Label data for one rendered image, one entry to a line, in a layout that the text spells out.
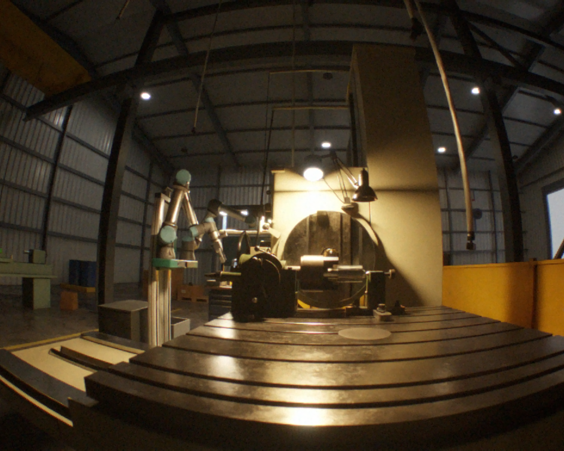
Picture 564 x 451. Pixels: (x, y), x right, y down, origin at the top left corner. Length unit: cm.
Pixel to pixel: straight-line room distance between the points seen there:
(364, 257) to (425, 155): 88
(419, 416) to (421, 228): 160
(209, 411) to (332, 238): 139
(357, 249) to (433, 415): 137
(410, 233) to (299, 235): 74
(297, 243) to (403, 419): 140
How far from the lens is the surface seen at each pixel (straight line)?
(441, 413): 50
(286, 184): 191
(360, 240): 174
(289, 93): 1189
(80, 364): 157
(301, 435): 46
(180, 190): 203
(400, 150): 207
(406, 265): 191
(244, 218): 251
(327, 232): 171
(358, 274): 146
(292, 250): 172
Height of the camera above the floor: 124
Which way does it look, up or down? 8 degrees up
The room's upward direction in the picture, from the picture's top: 1 degrees clockwise
